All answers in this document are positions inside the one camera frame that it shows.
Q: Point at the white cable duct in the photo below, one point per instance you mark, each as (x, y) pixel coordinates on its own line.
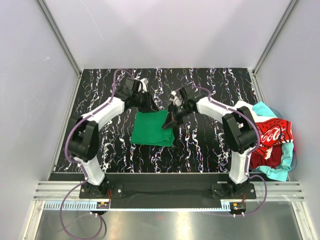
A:
(115, 206)

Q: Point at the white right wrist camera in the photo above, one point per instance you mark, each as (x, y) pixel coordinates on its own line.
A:
(175, 99)

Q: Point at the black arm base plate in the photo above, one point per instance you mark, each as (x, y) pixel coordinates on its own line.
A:
(191, 189)

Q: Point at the black marbled table mat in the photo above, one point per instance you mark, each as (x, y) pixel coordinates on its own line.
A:
(199, 145)

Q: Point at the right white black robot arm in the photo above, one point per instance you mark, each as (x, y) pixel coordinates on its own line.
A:
(239, 128)

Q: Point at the red coca cola t shirt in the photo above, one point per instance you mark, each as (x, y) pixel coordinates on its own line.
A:
(273, 132)

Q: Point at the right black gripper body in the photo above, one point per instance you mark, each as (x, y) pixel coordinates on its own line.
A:
(176, 111)

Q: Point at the green t shirt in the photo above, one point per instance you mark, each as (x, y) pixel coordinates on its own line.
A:
(147, 129)

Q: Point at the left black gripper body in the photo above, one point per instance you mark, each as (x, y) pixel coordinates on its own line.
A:
(146, 102)

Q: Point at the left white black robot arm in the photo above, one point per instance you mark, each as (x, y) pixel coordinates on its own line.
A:
(83, 142)

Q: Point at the turquoise t shirt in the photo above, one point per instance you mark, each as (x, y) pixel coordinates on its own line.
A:
(279, 173)

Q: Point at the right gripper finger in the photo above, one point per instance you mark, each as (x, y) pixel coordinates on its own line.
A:
(170, 115)
(171, 124)

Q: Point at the dark red t shirt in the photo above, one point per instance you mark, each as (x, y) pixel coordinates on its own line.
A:
(257, 160)

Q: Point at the aluminium frame rail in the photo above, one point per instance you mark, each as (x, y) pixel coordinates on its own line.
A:
(276, 191)

